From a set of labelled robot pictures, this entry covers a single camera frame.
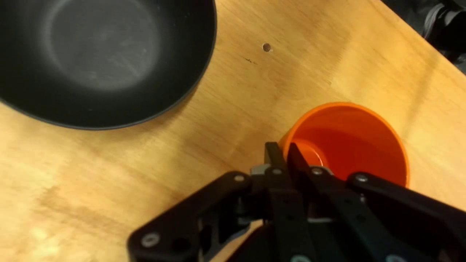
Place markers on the dark grey bowl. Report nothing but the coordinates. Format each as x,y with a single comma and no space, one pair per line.
103,59

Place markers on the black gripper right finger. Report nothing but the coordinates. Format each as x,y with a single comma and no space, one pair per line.
368,212

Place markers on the orange plastic cup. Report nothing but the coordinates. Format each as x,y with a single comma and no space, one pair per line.
358,139

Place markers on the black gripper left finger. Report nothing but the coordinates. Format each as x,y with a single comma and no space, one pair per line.
227,212

